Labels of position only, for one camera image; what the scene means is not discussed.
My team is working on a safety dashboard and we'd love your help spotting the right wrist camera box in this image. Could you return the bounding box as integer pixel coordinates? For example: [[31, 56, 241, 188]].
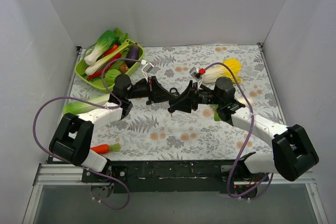
[[190, 67, 205, 86]]

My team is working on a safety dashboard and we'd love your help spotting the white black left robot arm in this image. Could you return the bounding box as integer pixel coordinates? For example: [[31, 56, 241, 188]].
[[49, 74, 179, 182]]

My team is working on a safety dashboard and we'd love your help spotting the black headed key bunch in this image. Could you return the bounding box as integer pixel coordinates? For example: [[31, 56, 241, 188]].
[[146, 100, 155, 106]]

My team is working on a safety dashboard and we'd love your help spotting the red chili pepper toy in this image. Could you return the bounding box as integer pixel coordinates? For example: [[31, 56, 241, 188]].
[[87, 44, 122, 81]]

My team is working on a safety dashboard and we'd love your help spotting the floral patterned table mat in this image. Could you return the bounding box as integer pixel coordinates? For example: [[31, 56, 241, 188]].
[[51, 44, 295, 161]]

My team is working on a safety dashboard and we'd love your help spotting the black padlock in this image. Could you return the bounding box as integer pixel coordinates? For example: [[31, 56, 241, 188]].
[[170, 88, 180, 97]]

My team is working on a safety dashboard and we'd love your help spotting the brown kiwi toy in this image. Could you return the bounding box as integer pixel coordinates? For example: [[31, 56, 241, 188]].
[[119, 63, 129, 73]]

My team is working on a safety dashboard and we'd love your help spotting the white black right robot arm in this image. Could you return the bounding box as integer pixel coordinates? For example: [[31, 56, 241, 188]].
[[168, 77, 319, 182]]

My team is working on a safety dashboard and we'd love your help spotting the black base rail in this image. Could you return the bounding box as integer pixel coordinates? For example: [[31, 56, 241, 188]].
[[81, 159, 266, 195]]

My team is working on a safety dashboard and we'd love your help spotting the purple eggplant toy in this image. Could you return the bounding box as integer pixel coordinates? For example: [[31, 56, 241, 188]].
[[126, 44, 139, 60]]

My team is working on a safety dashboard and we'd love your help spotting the orange carrot toy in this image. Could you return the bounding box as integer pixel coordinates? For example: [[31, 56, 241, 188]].
[[90, 143, 121, 155]]

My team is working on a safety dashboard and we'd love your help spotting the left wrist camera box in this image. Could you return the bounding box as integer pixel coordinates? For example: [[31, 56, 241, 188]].
[[141, 62, 154, 80]]

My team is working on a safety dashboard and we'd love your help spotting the white radish toy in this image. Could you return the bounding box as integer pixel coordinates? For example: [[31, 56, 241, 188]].
[[211, 98, 249, 124]]

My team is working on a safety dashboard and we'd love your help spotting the green bok choy toy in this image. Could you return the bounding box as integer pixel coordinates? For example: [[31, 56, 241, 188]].
[[84, 30, 119, 66]]

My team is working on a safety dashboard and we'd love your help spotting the green napa cabbage toy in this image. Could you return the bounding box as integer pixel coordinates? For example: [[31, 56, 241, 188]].
[[62, 94, 110, 115]]

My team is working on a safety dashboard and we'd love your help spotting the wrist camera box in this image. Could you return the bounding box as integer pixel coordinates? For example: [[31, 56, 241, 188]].
[[190, 67, 205, 86], [141, 62, 154, 80]]

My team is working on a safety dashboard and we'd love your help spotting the green round cabbage toy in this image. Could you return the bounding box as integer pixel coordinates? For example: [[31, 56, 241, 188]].
[[104, 69, 121, 87]]

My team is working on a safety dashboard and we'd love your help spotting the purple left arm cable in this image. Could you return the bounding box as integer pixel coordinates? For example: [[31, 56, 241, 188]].
[[33, 58, 131, 210]]

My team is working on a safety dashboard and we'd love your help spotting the yellow napa cabbage toy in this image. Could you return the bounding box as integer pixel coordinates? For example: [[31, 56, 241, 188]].
[[202, 58, 242, 84]]

